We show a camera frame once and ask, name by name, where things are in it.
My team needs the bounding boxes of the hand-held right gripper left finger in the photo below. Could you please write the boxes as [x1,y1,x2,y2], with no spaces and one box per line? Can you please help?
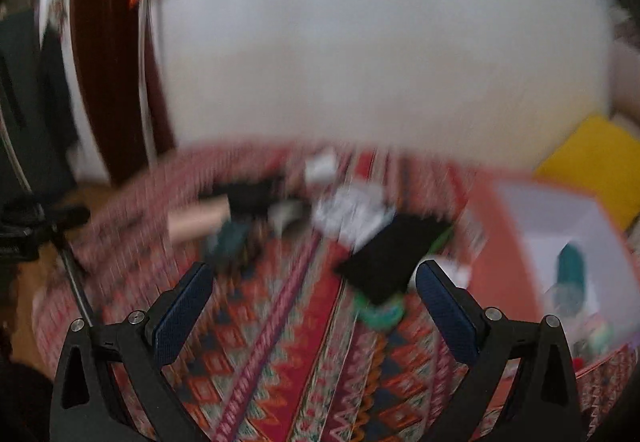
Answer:
[50,261,214,442]

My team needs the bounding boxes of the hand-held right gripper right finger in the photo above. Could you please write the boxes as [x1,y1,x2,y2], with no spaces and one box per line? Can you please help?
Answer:
[415,259,585,442]

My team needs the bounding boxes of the white pill bottle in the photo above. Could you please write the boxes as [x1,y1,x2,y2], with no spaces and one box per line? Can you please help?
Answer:
[439,259,474,289]

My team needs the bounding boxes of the green tape roll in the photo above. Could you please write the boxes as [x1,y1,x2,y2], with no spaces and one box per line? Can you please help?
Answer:
[355,293,407,332]

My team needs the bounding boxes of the green handled tool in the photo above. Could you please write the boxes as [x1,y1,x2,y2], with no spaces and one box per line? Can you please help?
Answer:
[429,225,455,254]

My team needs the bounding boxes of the black cloth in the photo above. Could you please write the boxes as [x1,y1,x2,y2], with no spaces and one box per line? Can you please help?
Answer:
[333,213,452,307]

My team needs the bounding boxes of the dark green small box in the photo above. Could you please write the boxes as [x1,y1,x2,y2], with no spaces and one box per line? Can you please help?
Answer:
[206,221,249,262]

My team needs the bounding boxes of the salmon pink cardboard box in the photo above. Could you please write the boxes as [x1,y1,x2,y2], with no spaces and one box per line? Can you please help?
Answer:
[467,171,636,415]

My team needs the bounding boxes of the beige pink small box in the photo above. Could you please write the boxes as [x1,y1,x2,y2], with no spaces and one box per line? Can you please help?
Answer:
[166,201,232,241]

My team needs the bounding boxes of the clear plastic case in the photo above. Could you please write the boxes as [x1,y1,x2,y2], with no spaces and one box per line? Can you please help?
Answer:
[544,283,587,319]

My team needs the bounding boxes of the black glove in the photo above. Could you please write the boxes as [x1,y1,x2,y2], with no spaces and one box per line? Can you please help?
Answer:
[199,178,282,219]

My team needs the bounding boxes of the teal glasses case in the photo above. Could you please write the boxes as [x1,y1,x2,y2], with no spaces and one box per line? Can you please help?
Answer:
[556,243,587,294]

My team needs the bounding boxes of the silver blister pack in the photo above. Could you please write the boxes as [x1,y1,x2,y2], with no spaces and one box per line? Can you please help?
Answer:
[311,186,397,249]

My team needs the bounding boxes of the grey paper cup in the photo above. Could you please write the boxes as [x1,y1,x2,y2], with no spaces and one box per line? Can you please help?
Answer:
[269,199,307,234]

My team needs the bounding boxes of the white light bulb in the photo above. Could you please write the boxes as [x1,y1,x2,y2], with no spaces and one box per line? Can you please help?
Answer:
[304,148,340,184]

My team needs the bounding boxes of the red patterned blanket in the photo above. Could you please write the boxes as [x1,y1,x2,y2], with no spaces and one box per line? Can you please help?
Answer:
[31,135,640,442]

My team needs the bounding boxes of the black tripod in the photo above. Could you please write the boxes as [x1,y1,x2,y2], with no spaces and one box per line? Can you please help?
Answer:
[0,201,97,329]

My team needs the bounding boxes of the yellow pillow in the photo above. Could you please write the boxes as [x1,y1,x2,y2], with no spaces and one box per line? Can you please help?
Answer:
[534,115,640,234]

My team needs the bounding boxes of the white pipe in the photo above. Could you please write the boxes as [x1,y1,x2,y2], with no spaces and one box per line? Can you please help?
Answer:
[136,0,162,165]

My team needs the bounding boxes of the dark wooden door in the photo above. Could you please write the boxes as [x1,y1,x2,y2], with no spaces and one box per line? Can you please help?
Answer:
[70,0,177,185]

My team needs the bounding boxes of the beige upholstered sofa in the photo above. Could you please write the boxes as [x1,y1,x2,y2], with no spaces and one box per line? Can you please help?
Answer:
[606,7,640,123]

